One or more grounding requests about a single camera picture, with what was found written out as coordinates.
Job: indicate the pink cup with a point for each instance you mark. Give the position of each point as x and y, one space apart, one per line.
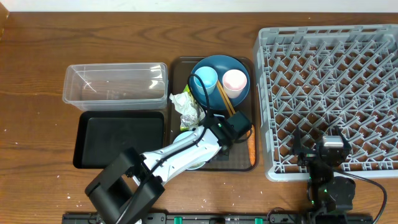
233 82

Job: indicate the light blue bowl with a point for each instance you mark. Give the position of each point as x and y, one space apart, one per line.
179 138

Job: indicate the black tray bin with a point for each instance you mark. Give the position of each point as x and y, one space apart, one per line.
103 135

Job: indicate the brown serving tray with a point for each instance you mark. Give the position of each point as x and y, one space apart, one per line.
238 155

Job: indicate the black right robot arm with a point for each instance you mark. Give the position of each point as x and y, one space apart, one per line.
331 196

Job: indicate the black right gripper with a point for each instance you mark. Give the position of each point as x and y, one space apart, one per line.
308 155

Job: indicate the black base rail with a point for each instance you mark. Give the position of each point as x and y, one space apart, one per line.
162 218

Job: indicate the orange carrot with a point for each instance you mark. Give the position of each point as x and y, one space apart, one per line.
251 145

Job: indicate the white paper wrapper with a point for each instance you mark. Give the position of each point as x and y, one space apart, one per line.
175 99

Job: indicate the green foil snack wrapper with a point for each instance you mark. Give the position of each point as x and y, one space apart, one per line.
191 111

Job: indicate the clear plastic bin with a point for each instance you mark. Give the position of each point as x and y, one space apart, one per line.
116 86

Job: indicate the grey dishwasher rack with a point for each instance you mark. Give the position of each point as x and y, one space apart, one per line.
320 77

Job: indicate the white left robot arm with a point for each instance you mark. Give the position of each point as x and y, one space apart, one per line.
126 190

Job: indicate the dark blue plate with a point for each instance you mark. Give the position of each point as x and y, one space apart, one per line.
221 64

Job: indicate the light blue cup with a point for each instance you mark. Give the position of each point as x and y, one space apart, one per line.
209 78

